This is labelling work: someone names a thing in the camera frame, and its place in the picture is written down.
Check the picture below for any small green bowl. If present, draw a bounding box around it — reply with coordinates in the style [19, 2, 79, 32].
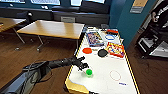
[85, 68, 94, 77]

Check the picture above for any orange ping pong paddle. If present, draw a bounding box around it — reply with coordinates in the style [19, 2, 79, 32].
[82, 47, 94, 55]

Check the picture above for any yellow air hockey table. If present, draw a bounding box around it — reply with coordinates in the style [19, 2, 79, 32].
[62, 27, 141, 94]

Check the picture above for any black ping pong paddle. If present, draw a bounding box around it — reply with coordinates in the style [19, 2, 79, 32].
[97, 48, 109, 58]

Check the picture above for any blue board game box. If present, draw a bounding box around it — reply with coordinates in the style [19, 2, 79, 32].
[85, 31, 105, 48]

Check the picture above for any red board game box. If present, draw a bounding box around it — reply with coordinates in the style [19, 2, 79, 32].
[105, 41, 126, 59]

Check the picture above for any light wood office table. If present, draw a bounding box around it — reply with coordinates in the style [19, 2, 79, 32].
[0, 17, 28, 45]
[16, 19, 86, 53]

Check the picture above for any grey office chair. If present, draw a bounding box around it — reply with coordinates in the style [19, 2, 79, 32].
[61, 16, 76, 24]

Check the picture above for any dark window bench seat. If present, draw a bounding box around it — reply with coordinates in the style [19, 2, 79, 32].
[0, 5, 112, 27]

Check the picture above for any black office chair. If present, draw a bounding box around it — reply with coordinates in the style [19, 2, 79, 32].
[18, 10, 34, 21]

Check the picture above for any black wheeled cart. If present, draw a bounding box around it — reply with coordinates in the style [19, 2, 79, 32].
[135, 19, 168, 60]

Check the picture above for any yellow wall sign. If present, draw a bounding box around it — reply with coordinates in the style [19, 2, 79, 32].
[130, 0, 150, 14]

